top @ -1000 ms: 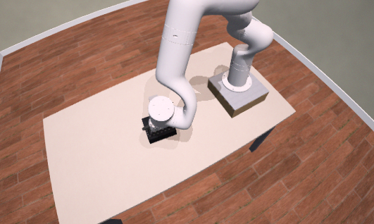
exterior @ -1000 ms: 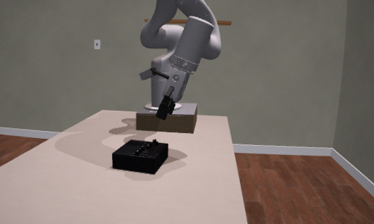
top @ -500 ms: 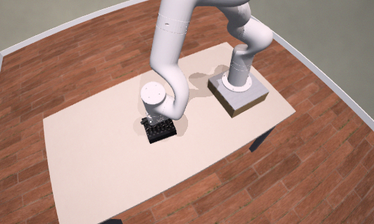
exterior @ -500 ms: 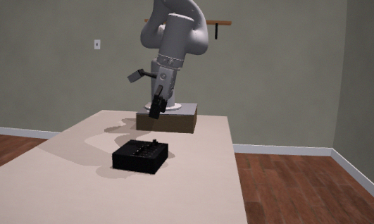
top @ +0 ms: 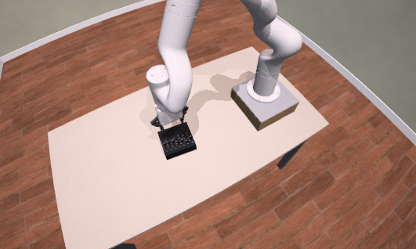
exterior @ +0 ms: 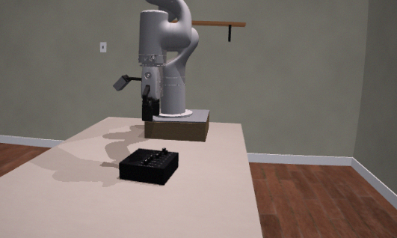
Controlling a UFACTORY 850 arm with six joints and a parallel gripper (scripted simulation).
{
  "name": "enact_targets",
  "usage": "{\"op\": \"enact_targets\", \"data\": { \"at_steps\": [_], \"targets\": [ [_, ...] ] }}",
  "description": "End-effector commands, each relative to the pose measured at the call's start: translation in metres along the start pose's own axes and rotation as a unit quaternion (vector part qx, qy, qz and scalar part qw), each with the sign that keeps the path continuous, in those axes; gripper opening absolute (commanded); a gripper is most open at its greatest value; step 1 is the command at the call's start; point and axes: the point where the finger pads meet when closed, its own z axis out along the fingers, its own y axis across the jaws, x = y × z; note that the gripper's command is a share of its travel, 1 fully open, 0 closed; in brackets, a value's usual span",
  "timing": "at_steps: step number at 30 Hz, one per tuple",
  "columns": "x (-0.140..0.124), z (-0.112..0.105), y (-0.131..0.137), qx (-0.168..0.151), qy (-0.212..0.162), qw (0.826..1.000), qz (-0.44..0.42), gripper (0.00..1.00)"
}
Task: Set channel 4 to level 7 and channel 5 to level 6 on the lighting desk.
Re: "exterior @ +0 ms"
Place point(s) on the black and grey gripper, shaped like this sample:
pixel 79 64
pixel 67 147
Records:
pixel 151 90

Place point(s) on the black lighting desk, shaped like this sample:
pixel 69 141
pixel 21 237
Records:
pixel 157 170

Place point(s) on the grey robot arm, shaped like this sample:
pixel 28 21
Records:
pixel 157 34

